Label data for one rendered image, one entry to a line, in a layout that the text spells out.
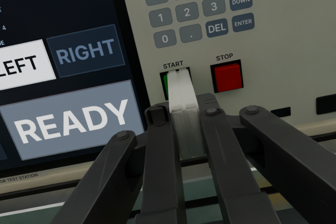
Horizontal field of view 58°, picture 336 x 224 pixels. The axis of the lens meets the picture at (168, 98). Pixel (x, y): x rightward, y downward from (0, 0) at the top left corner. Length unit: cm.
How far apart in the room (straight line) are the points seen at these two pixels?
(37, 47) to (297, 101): 20
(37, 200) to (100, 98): 10
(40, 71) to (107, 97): 5
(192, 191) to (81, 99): 11
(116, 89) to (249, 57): 10
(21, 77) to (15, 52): 2
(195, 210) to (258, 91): 11
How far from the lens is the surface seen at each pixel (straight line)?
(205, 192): 24
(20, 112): 26
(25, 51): 24
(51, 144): 27
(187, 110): 15
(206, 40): 22
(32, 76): 25
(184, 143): 16
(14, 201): 29
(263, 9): 23
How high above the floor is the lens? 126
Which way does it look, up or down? 22 degrees down
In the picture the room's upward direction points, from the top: 12 degrees counter-clockwise
